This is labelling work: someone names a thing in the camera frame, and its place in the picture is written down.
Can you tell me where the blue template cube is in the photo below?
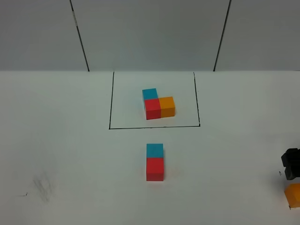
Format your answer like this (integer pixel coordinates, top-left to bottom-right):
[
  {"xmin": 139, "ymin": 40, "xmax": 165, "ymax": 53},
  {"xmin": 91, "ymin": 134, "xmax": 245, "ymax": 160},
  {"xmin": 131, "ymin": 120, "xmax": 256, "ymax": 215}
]
[{"xmin": 142, "ymin": 88, "xmax": 158, "ymax": 109}]

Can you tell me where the red template cube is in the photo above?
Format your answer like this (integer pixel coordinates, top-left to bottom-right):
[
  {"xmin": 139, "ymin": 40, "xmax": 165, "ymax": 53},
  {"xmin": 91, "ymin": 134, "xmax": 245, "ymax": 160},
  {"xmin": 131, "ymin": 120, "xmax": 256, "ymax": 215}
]
[{"xmin": 144, "ymin": 98, "xmax": 161, "ymax": 120}]

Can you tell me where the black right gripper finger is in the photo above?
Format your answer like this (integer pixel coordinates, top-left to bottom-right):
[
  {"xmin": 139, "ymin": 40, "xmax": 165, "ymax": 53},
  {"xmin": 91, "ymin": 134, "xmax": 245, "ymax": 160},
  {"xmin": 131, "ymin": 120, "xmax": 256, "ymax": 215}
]
[{"xmin": 285, "ymin": 165, "xmax": 300, "ymax": 180}]

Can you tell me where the orange template cube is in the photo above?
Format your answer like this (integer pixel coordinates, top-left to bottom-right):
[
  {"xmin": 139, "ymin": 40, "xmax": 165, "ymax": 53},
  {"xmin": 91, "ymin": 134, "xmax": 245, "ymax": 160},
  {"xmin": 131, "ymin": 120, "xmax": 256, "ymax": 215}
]
[{"xmin": 159, "ymin": 97, "xmax": 175, "ymax": 118}]

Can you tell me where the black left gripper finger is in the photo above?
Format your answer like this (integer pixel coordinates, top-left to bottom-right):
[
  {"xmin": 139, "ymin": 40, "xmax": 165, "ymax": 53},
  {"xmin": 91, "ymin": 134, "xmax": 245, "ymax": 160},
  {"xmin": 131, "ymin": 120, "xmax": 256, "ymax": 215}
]
[{"xmin": 281, "ymin": 148, "xmax": 300, "ymax": 167}]

